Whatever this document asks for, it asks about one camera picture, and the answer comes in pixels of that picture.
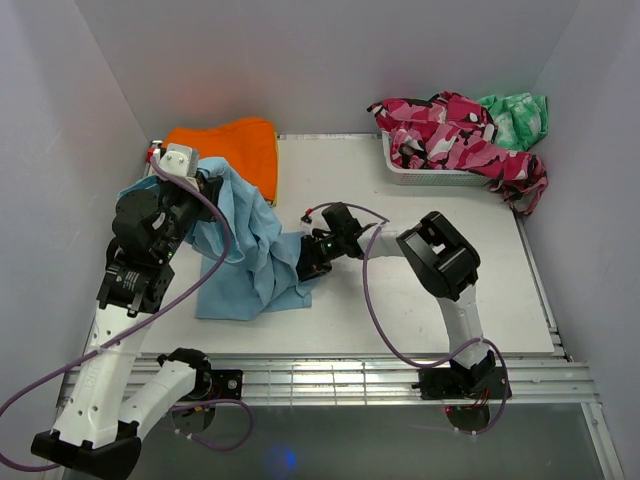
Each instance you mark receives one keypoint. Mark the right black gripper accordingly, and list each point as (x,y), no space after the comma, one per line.
(310,263)

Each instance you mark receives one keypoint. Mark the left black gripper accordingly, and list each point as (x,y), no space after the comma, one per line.
(209,186)

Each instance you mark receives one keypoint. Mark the light blue trousers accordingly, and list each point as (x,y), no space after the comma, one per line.
(259,273)

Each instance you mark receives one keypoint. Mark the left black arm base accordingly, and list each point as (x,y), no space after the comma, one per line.
(216,384)

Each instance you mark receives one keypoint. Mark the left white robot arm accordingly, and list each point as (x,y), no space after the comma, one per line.
(100,432)

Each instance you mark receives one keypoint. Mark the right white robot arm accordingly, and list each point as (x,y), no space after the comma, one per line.
(443,261)

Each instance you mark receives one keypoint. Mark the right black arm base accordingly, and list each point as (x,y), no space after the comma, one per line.
(445,384)

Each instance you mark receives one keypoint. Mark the folded orange trousers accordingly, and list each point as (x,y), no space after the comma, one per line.
(246,144)

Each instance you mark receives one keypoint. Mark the folded yellow patterned trousers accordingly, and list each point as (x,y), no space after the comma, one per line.
(273,200)

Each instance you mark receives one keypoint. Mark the pink camouflage trousers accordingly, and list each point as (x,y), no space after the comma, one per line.
(451,132)

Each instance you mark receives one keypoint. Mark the green tie-dye trousers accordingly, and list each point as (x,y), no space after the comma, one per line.
(521,120)

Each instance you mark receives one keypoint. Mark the white plastic basket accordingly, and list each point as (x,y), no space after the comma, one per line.
(423,177)

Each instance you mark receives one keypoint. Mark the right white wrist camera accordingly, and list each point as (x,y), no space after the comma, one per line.
(306,218)

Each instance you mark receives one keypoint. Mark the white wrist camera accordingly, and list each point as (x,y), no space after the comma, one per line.
(175,159)
(306,218)

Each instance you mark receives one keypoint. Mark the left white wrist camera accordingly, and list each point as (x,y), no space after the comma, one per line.
(175,159)

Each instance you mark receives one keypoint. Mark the aluminium mounting rail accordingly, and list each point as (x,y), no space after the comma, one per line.
(384,381)

